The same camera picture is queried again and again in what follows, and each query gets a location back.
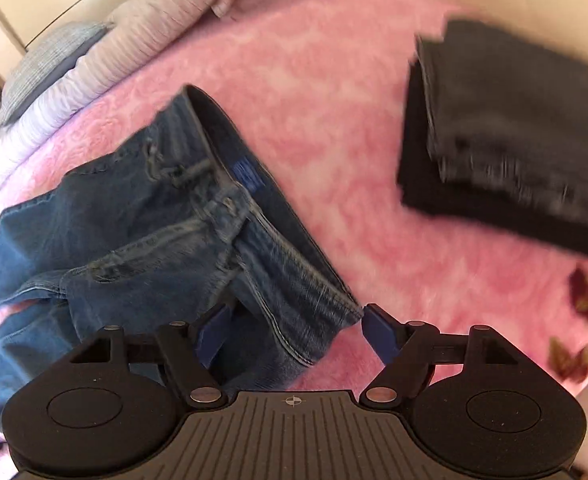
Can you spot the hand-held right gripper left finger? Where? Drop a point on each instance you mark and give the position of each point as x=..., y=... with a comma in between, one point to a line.
x=214, y=331

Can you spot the pink fluffy blanket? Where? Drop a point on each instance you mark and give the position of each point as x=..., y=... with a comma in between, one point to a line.
x=324, y=110

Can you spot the blue-grey patterned pillow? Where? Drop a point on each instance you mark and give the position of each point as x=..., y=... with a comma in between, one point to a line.
x=48, y=67

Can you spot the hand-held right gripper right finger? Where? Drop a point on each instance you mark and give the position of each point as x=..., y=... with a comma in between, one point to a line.
x=378, y=332

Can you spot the white striped pillow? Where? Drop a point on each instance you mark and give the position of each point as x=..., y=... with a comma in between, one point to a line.
x=138, y=25

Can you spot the folded black garment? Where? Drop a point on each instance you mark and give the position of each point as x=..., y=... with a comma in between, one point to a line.
x=424, y=180

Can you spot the blue denim jeans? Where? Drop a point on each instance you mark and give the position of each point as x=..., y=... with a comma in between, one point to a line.
x=148, y=220

